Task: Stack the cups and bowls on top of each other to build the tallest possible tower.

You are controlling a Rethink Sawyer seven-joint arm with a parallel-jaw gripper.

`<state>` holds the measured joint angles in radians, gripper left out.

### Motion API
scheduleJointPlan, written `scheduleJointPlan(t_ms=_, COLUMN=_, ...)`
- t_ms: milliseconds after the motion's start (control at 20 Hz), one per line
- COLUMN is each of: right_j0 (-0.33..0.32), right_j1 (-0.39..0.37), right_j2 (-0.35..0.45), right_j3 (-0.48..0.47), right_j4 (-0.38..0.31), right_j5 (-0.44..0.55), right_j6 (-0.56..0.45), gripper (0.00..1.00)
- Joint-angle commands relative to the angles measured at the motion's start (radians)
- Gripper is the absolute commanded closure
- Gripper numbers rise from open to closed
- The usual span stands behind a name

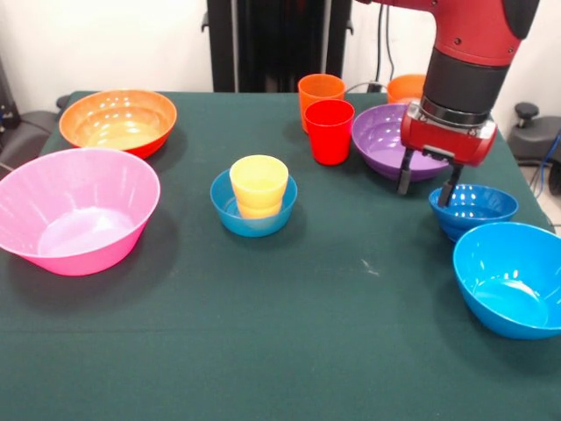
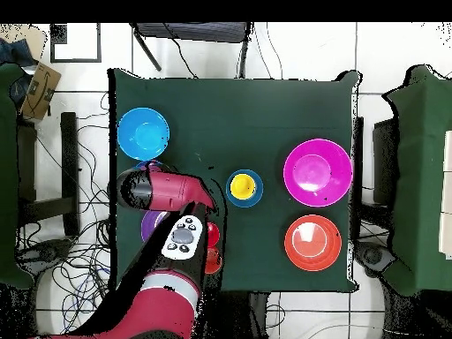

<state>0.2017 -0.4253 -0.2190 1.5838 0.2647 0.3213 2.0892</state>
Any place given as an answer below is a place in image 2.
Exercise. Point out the yellow cup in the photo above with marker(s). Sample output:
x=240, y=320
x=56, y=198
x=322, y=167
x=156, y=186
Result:
x=242, y=186

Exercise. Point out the small light blue bowl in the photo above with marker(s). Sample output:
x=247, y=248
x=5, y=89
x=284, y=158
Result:
x=244, y=203

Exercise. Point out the small dark blue bowl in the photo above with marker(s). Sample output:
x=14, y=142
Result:
x=152, y=164

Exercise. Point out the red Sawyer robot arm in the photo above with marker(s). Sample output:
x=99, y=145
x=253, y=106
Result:
x=166, y=190

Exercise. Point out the red cup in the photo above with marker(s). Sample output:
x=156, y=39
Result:
x=213, y=233

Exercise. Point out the dark green table cloth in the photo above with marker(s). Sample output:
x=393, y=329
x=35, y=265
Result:
x=229, y=123

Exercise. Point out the orange cup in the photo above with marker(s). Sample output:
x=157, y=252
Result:
x=213, y=261

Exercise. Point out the purple bowl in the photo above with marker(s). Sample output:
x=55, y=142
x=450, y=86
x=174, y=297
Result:
x=152, y=224

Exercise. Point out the large pink bowl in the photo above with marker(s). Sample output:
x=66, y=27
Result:
x=317, y=173

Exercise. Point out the large light blue bowl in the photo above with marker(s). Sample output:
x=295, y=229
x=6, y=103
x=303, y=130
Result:
x=143, y=134

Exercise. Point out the large orange bowl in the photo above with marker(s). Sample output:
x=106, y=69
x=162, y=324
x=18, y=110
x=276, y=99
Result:
x=313, y=243

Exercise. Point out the black metal stand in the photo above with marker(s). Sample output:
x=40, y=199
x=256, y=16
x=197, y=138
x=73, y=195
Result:
x=194, y=31

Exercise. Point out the black box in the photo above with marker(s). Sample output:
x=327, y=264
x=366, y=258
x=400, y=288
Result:
x=385, y=159

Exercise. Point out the green cloth covered table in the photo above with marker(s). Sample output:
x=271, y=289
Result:
x=420, y=176
x=7, y=176

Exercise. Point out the brown cardboard box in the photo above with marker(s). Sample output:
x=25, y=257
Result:
x=40, y=91

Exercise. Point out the blue fabric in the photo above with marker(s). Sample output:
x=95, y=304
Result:
x=14, y=53

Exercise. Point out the black bench frame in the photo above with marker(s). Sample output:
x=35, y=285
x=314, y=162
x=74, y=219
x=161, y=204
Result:
x=69, y=159

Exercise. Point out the black square frame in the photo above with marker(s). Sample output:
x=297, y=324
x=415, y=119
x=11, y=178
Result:
x=58, y=33

